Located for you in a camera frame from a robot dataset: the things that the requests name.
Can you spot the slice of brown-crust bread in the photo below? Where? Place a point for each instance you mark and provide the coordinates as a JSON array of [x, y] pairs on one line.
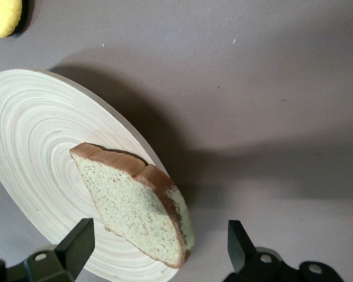
[[129, 205]]

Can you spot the round light wooden plate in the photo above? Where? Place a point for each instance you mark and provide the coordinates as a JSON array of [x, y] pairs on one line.
[[32, 132]]

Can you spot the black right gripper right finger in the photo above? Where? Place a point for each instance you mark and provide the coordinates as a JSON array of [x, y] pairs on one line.
[[244, 258]]

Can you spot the yellow quilted mitt with thumb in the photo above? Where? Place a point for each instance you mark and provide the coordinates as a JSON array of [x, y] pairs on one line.
[[3, 14]]

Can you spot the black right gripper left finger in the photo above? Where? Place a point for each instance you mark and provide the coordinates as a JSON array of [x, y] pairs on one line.
[[73, 252]]

